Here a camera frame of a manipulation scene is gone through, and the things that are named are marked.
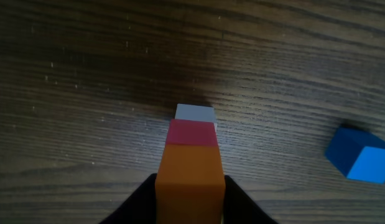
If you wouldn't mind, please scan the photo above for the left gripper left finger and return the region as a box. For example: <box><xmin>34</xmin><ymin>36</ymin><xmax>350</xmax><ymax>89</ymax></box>
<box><xmin>98</xmin><ymin>173</ymin><xmax>158</xmax><ymax>224</ymax></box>

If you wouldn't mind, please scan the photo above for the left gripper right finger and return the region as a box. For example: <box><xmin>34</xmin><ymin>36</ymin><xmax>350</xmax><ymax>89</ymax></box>
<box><xmin>222</xmin><ymin>174</ymin><xmax>279</xmax><ymax>224</ymax></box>

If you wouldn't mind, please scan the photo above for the orange cube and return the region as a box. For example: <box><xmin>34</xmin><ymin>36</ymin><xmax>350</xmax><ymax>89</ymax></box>
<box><xmin>154</xmin><ymin>144</ymin><xmax>226</xmax><ymax>224</ymax></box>

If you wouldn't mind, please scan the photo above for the red cube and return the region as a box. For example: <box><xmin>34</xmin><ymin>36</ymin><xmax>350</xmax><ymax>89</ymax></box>
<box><xmin>165</xmin><ymin>119</ymin><xmax>219</xmax><ymax>147</ymax></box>

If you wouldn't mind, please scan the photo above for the white cube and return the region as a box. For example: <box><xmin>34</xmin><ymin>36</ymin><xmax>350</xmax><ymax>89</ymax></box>
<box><xmin>174</xmin><ymin>103</ymin><xmax>218</xmax><ymax>131</ymax></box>

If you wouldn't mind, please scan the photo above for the blue cube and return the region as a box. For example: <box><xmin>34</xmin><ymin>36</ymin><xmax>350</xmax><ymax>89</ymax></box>
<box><xmin>324</xmin><ymin>125</ymin><xmax>385</xmax><ymax>185</ymax></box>

